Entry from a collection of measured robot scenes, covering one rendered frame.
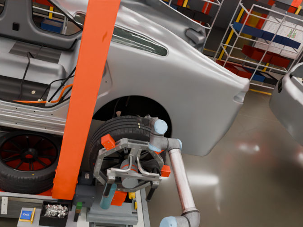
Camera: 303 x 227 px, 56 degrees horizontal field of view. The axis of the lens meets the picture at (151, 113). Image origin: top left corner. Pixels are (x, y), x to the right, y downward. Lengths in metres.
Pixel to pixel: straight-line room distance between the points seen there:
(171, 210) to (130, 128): 1.44
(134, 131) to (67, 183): 0.66
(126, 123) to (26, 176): 0.97
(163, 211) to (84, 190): 1.04
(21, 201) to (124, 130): 1.07
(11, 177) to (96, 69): 1.33
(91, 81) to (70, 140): 0.49
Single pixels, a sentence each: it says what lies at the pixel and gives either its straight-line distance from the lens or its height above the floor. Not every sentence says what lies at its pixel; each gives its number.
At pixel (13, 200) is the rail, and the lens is 2.73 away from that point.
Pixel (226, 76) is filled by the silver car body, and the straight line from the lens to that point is 2.62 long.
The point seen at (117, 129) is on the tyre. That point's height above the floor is 1.14.
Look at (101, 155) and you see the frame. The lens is 2.29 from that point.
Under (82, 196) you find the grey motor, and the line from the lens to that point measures 2.74.
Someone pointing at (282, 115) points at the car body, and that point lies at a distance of 4.53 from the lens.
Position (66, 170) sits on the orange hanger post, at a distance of 2.28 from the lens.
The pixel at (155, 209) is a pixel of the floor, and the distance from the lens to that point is 3.37.
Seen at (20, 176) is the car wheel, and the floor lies 0.50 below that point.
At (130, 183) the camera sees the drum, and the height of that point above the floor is 0.85.
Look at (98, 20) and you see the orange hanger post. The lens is 1.66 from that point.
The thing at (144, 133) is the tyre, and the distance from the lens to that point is 2.29.
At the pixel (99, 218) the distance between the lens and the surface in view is 2.92.
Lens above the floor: 2.49
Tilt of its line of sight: 31 degrees down
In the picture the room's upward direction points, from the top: 20 degrees clockwise
